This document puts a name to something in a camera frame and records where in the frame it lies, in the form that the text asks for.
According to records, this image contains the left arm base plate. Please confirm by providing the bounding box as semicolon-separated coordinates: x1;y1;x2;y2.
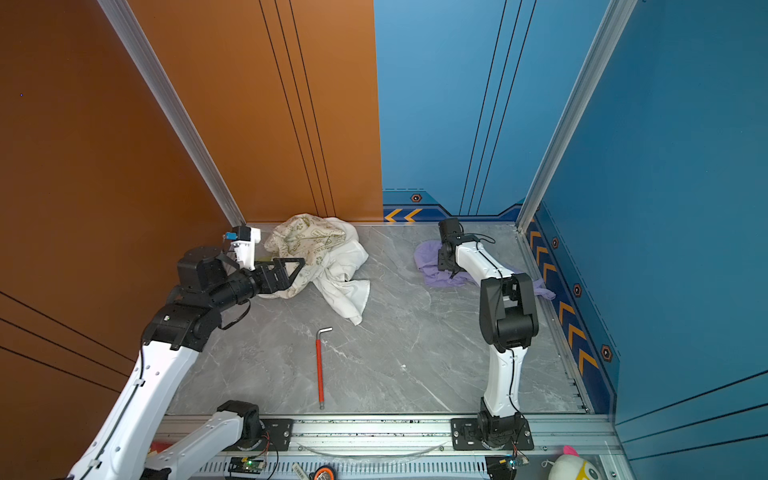
224;418;294;453

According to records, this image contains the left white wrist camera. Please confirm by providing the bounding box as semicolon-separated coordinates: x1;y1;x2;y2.
224;225;261;270

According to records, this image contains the orange black tape measure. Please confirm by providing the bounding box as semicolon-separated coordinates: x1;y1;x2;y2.
311;465;336;480

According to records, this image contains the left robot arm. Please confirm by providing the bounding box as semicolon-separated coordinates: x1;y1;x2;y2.
68;247;305;479

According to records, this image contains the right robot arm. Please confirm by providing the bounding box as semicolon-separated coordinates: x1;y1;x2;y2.
437;218;539;450

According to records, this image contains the small circuit board right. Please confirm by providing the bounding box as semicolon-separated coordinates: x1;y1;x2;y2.
499;451;530;471

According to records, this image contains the purple cloth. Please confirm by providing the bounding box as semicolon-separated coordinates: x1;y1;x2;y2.
414;235;555;305

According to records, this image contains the green circuit board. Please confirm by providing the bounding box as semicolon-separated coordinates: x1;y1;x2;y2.
227;456;267;476

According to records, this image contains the white cloth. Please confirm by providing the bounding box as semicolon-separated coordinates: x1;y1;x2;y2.
313;217;371;326

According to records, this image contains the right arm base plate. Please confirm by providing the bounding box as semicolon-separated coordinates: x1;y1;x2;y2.
450;417;535;452

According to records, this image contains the red handled hex key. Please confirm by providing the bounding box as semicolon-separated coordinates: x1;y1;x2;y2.
315;327;333;410

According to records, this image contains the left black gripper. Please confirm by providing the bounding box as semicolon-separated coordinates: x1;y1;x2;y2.
209;256;304;316

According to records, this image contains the white plush toy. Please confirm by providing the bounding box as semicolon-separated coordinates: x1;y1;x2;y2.
547;446;604;480

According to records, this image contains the floral patterned cloth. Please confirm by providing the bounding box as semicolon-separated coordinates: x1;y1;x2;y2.
261;214;345;299

